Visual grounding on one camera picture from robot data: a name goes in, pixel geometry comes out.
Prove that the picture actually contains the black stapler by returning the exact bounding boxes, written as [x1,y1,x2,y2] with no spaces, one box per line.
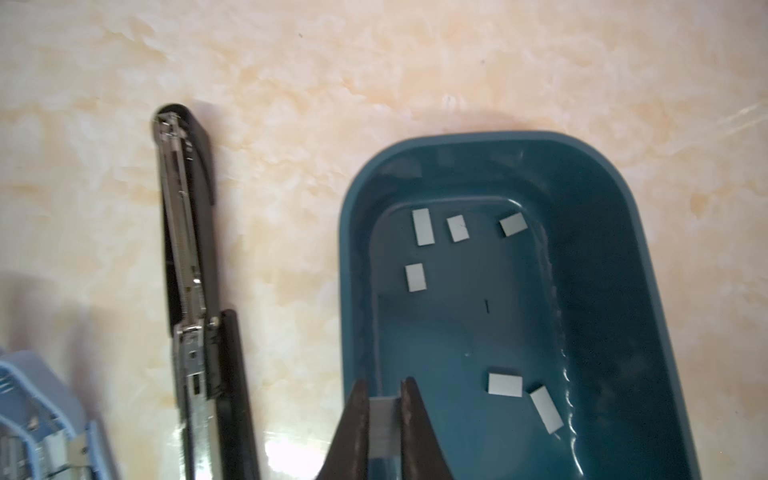
[152,104,260,479]

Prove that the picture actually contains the staple strip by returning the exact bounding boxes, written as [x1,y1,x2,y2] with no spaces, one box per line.
[368,397,401,460]
[405,263,427,293]
[412,208,435,247]
[529,385,564,434]
[487,372,523,398]

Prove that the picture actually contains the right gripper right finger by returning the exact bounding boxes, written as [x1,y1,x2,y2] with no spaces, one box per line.
[400,377,453,480]

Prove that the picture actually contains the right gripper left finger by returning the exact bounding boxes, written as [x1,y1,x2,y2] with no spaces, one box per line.
[316,379,370,480]

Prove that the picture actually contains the teal plastic tray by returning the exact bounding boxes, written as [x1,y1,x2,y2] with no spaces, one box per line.
[339,131,700,479]

